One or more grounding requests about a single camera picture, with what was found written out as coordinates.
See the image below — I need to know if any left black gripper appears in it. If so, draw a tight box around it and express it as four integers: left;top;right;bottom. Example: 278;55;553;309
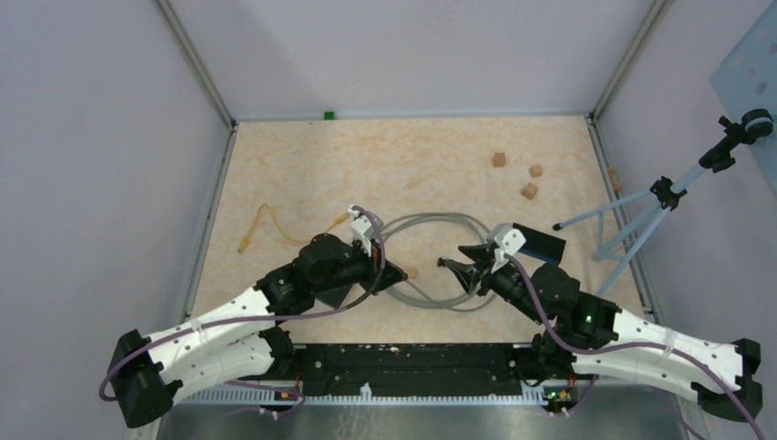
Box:
312;236;406;295

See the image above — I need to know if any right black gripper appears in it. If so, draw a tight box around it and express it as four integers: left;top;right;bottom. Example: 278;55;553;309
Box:
444;242;547;325

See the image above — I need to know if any grey ethernet cable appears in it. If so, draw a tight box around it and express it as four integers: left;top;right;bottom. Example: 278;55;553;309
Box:
375;212;496;314

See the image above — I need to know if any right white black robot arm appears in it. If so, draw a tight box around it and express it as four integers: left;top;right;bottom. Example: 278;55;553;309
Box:
436;245;763;423

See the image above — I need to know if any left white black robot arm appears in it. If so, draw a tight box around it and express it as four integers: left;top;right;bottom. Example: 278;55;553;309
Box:
99;234;407;428

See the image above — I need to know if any wooden cube near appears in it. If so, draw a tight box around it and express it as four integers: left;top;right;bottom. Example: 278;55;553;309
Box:
520;182;539;200

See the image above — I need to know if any wooden cube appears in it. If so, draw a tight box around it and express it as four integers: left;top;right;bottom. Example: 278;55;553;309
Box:
491;152;507;168
529;164;543;178
520;182;539;200

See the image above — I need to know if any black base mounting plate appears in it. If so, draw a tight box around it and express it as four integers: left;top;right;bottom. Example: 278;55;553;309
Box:
281;343;574;397

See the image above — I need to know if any wooden cube far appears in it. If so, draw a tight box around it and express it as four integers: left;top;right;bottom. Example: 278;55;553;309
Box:
491;152;507;168

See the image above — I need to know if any wooden cube middle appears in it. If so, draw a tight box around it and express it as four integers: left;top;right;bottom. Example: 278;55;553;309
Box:
529;164;543;178

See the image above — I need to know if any light blue tripod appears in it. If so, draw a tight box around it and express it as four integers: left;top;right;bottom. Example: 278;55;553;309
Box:
553;108;774;297

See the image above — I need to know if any light blue perforated panel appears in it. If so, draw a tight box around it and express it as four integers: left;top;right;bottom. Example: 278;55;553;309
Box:
710;2;776;188

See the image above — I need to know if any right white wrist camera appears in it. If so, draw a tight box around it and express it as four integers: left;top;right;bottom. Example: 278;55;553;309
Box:
487;223;527;272

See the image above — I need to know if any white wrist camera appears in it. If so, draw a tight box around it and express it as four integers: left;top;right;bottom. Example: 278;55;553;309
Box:
487;223;527;272
348;204;384;257

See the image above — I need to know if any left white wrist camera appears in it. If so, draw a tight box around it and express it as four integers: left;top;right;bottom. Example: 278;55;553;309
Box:
348;204;384;257

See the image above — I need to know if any black network switch box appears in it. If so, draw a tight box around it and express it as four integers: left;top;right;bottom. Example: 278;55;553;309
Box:
314;285;353;309

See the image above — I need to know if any black blue switch box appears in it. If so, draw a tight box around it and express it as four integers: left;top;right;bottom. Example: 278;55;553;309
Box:
512;223;566;266

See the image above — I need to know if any yellow ethernet cable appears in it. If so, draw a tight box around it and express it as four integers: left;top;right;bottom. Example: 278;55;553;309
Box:
237;203;352;254

